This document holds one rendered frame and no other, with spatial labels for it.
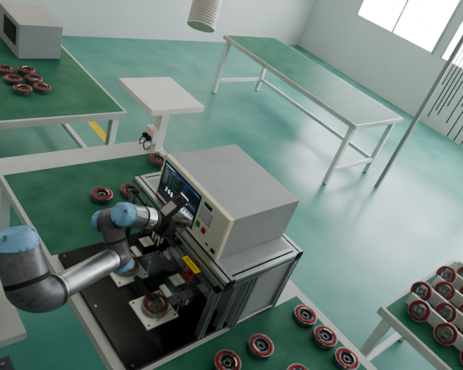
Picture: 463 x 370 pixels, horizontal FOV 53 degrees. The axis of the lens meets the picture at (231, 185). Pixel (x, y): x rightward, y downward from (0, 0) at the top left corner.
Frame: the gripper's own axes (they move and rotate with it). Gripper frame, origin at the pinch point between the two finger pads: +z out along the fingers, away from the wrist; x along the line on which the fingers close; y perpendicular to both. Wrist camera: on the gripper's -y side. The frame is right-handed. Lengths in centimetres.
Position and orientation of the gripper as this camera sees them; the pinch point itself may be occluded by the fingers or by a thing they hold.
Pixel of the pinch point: (190, 220)
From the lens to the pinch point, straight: 175.9
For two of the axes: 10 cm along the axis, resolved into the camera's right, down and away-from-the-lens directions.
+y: -5.8, 7.9, 2.1
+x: 6.1, 5.9, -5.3
